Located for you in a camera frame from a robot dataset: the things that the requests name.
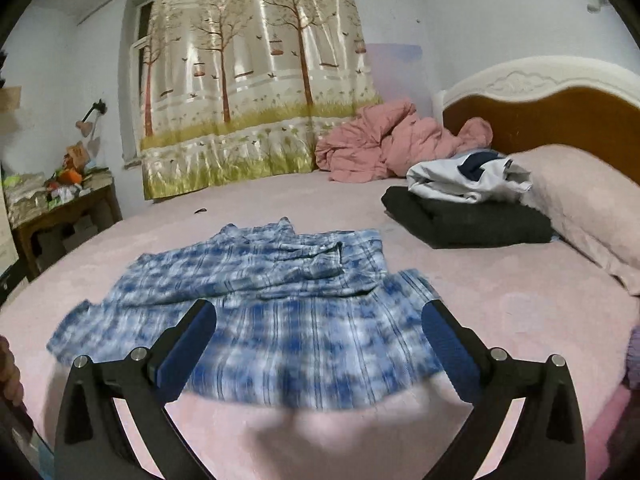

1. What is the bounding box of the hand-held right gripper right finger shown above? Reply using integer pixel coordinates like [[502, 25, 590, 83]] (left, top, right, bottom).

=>
[[421, 299, 586, 480]]

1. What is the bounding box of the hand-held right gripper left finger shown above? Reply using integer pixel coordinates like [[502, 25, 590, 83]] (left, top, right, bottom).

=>
[[54, 299, 218, 480]]

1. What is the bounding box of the blue plaid shirt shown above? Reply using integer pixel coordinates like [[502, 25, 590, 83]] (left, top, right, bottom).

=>
[[46, 217, 446, 408]]

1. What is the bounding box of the person's left hand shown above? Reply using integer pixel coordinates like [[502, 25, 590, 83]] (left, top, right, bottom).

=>
[[0, 336, 24, 407]]

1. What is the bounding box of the bed with pink sheet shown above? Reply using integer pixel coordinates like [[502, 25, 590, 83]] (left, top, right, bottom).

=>
[[0, 170, 640, 480]]

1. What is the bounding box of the black jacket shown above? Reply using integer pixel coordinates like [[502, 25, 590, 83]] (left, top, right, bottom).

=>
[[381, 186, 556, 250]]

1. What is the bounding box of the white garment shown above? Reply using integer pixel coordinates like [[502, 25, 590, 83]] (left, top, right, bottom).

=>
[[406, 152, 533, 204]]

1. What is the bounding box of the purple towel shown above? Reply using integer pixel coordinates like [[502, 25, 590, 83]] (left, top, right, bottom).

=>
[[625, 326, 640, 392]]

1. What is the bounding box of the wooden desk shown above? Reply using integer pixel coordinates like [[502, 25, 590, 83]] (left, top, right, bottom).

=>
[[10, 180, 123, 281]]

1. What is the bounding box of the pink pillow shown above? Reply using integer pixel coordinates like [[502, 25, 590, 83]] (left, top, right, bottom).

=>
[[510, 144, 640, 296]]

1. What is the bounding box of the orange plush toy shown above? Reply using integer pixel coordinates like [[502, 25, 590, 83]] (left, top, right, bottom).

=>
[[60, 142, 92, 184]]

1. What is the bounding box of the pink quilt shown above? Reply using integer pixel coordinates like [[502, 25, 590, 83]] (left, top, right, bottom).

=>
[[315, 100, 493, 183]]

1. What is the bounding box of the pile of desk clutter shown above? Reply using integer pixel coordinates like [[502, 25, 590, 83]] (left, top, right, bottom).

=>
[[2, 170, 113, 221]]

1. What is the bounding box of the pink desk lamp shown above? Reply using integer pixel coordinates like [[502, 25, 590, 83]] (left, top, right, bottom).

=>
[[75, 100, 108, 139]]

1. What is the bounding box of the wooden headboard with white trim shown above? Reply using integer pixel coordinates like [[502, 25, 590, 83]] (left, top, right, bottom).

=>
[[435, 56, 640, 186]]

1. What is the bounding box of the tree print curtain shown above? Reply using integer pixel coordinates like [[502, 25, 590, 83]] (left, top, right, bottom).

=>
[[132, 0, 378, 201]]

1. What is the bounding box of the window frame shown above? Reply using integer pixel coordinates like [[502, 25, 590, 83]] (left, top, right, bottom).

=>
[[122, 0, 158, 168]]

